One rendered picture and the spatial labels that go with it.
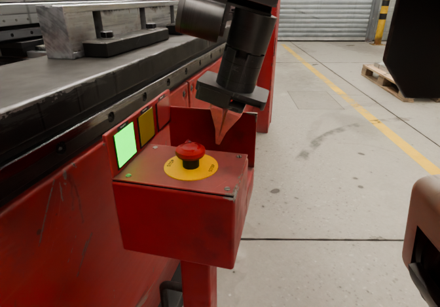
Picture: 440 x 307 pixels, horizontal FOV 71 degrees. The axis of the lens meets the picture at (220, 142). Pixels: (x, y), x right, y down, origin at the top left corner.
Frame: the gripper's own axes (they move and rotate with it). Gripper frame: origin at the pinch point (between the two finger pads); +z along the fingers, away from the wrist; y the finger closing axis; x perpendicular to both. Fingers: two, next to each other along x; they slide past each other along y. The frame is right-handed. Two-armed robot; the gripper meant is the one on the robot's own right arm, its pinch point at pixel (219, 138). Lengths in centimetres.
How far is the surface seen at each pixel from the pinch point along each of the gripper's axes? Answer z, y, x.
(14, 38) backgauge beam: 4, 58, -22
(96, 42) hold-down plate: -5.2, 29.2, -11.5
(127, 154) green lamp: 0.7, 10.1, 11.4
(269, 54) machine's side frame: 18, 0, -180
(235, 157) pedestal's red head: -1.1, -3.5, 6.0
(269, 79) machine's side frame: 35, -6, -180
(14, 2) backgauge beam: -4, 60, -26
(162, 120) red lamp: 0.4, 10.0, -0.3
